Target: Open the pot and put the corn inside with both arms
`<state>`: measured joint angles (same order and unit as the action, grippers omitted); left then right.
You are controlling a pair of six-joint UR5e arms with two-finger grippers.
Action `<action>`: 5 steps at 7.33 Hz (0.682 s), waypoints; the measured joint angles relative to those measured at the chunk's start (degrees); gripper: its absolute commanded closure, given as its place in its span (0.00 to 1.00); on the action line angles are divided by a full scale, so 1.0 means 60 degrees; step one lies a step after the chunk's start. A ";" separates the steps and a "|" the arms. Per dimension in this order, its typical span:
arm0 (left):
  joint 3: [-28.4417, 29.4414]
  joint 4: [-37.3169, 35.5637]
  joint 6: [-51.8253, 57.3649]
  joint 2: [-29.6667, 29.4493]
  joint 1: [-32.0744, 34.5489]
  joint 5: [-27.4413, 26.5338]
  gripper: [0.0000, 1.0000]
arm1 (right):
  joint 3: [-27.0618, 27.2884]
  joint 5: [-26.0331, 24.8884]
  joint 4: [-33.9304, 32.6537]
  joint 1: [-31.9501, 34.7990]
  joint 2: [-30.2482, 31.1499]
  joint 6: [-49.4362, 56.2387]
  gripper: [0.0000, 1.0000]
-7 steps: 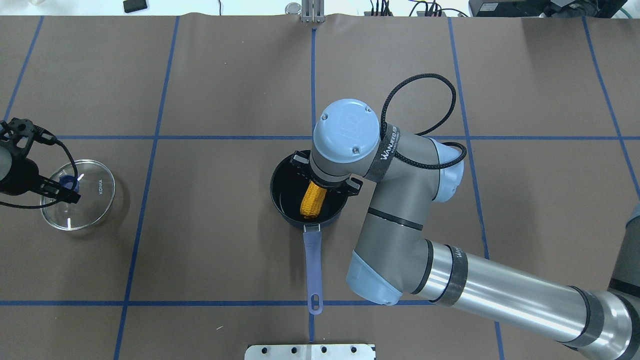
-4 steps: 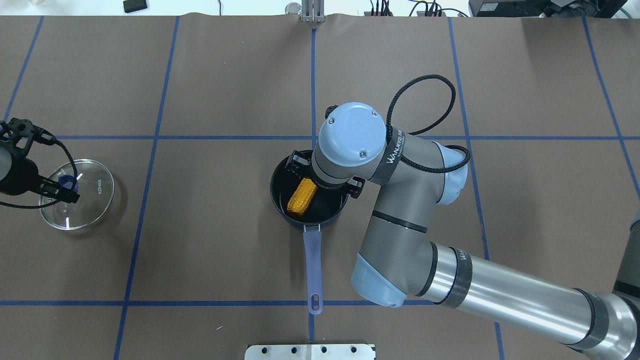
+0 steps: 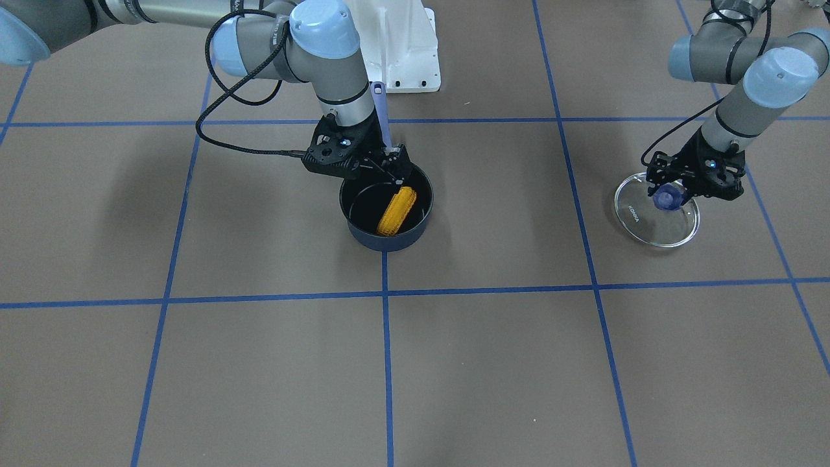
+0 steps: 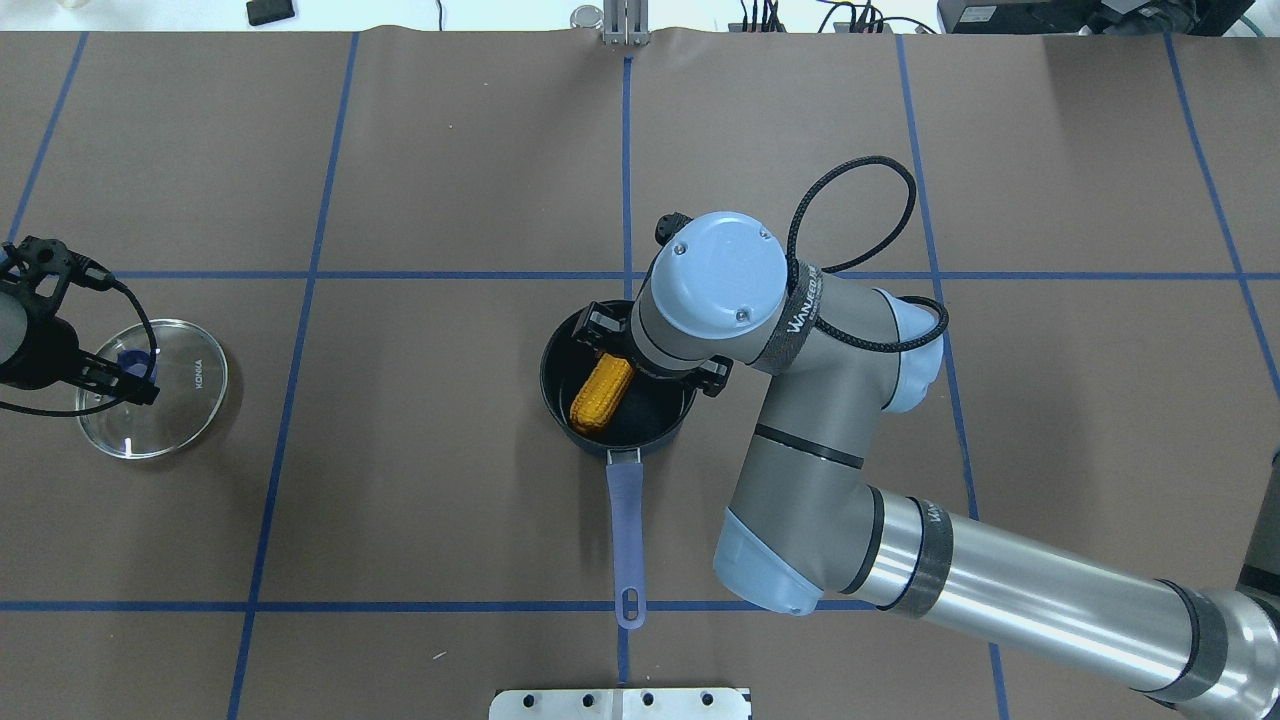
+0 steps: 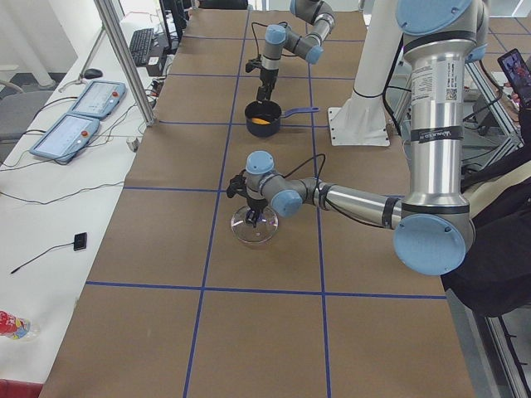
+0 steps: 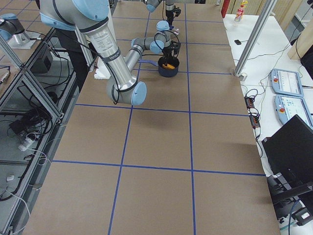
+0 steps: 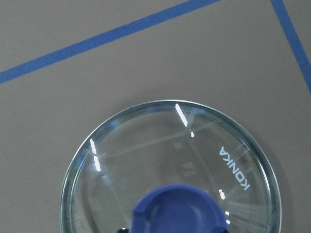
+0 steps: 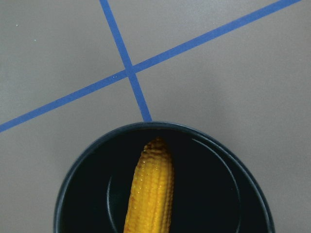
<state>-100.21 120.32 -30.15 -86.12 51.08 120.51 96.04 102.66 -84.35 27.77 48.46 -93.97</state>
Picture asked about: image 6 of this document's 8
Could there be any black power strip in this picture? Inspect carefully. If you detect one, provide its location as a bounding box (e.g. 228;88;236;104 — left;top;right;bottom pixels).
244;96;261;129

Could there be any upper teach pendant tablet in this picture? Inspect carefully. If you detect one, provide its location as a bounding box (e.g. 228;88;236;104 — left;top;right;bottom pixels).
269;69;304;97

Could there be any dark blue pot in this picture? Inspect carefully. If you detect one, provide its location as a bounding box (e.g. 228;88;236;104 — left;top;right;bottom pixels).
138;56;181;78

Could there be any glass pot lid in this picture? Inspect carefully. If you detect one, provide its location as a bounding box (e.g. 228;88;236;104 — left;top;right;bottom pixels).
170;27;180;35

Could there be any lower teach pendant tablet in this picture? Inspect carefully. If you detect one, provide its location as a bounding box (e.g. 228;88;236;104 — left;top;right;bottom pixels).
274;95;313;128

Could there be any aluminium frame post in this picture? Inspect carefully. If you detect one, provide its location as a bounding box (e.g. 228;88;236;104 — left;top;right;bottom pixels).
233;0;277;81

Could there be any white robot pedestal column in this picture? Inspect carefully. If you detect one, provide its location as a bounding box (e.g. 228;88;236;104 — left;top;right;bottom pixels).
94;58;111;80

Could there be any red plastic bottle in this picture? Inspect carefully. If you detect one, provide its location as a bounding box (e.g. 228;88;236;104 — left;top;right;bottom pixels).
234;0;248;23

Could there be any teach pendant tablet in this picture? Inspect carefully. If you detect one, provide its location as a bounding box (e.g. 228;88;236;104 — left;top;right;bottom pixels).
269;69;304;97
274;95;313;128

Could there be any third robot base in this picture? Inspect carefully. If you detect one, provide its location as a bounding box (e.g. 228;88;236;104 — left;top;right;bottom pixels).
0;13;41;49

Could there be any black laptop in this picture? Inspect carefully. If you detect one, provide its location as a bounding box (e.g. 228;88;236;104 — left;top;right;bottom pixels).
262;115;313;183

